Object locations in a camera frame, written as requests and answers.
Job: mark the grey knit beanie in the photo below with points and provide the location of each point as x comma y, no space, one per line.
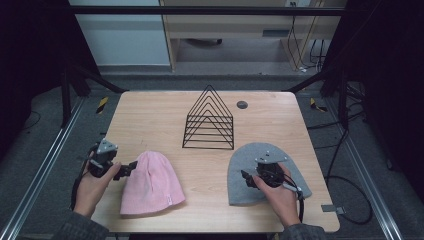
241,193

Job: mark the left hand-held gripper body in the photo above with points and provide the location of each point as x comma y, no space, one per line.
101,156

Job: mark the white cabinet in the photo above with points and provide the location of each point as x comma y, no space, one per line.
123,36

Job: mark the black curtain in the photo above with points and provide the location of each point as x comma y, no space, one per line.
30,50
390,66

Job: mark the round grey table grommet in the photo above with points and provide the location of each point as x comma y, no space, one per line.
242,104

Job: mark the grey tape strip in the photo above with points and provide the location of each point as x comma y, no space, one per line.
333,209

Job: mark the black horizontal frame bar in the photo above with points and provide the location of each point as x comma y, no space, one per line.
200,10

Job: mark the person's left hand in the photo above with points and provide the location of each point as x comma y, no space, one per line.
90,190

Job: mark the dark object under desk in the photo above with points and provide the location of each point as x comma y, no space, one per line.
203,41

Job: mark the aluminium rail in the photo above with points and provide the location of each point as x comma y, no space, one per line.
43,166
370,186

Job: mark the black metal stand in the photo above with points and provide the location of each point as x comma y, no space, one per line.
342,100
66,100

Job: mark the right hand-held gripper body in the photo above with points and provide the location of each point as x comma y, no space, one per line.
270,168

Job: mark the person's right hand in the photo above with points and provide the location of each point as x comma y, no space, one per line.
281,200

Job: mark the yellow black striped tape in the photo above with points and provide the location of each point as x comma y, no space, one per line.
102,104
316,105

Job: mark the light wooden desk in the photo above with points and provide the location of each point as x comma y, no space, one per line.
233,25

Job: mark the pink knit beanie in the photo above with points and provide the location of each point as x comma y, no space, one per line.
151,186

